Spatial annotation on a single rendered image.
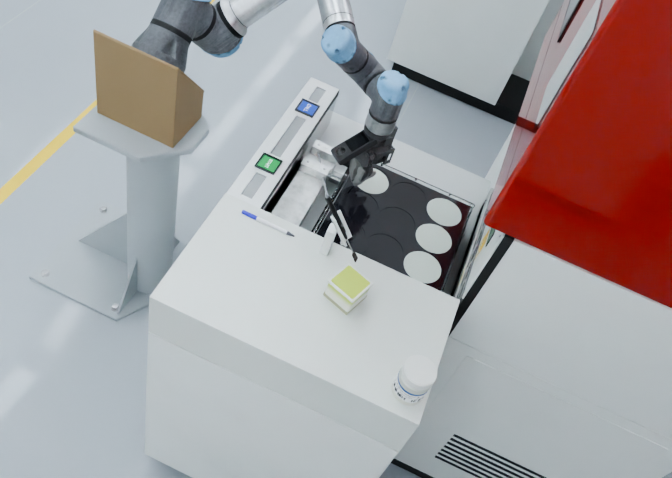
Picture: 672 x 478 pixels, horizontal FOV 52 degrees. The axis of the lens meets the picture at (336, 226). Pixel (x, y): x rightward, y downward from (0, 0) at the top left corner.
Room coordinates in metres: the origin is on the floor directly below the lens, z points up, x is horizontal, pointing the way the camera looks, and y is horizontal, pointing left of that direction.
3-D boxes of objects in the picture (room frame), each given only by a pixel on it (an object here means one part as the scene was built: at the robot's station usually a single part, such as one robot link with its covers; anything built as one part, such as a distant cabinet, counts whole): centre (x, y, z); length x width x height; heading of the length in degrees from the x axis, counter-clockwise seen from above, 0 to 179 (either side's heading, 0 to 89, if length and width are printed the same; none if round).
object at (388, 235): (1.27, -0.15, 0.90); 0.34 x 0.34 x 0.01; 83
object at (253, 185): (1.38, 0.20, 0.89); 0.55 x 0.09 x 0.14; 173
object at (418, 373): (0.76, -0.26, 1.01); 0.07 x 0.07 x 0.10
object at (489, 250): (1.44, -0.39, 1.02); 0.81 x 0.03 x 0.40; 173
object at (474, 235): (1.26, -0.36, 0.89); 0.44 x 0.02 x 0.10; 173
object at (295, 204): (1.29, 0.12, 0.87); 0.36 x 0.08 x 0.03; 173
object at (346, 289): (0.93, -0.07, 1.00); 0.07 x 0.07 x 0.07; 64
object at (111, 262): (1.43, 0.70, 0.41); 0.51 x 0.44 x 0.82; 83
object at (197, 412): (1.21, -0.04, 0.41); 0.96 x 0.64 x 0.82; 173
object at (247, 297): (0.90, -0.01, 0.89); 0.62 x 0.35 x 0.14; 83
